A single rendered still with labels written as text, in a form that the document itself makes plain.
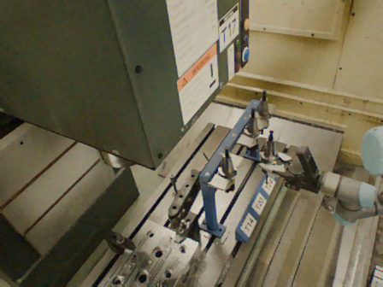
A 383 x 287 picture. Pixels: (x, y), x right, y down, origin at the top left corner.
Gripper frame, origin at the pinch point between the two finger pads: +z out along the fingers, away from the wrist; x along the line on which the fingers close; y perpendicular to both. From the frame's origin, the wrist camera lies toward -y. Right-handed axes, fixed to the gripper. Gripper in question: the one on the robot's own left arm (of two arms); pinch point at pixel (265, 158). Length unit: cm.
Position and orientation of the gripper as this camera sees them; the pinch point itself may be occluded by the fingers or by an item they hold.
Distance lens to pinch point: 119.0
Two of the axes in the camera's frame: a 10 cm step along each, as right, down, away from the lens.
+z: -8.6, -2.9, 4.2
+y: 0.8, 7.3, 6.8
